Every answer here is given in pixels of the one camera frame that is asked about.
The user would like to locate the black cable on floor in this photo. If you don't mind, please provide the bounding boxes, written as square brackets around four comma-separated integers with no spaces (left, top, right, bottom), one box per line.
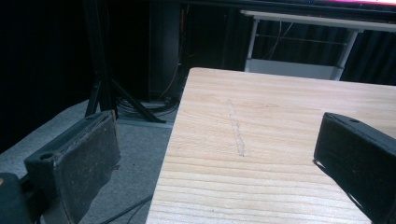
[98,194,154,224]

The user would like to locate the black metal tripod stand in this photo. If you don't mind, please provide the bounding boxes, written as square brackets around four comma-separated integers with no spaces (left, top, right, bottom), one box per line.
[81,0,167,124]

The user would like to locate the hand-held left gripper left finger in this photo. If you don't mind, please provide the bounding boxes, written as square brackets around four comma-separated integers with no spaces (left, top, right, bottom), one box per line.
[23,109,122,224]

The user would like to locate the coiled cables bundle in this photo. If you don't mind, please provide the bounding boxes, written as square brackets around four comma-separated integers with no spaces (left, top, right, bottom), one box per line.
[116,96,180,119]

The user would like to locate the white metal frame table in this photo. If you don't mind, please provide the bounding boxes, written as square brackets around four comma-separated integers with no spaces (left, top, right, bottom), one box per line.
[240,9,396,81]

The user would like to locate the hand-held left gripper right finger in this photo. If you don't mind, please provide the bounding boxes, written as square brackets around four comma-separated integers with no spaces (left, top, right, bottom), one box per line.
[312,112,396,224]

